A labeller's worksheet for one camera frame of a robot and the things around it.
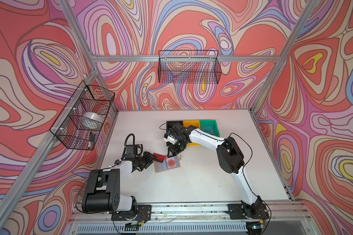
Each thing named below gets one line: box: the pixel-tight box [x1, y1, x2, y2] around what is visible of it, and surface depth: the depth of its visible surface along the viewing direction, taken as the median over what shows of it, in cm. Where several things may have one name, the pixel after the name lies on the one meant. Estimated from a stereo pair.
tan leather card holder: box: [153, 155, 181, 173], surface depth 92 cm
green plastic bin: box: [199, 119, 221, 138], surface depth 106 cm
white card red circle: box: [166, 156, 177, 169], surface depth 92 cm
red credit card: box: [152, 152, 166, 164], surface depth 93 cm
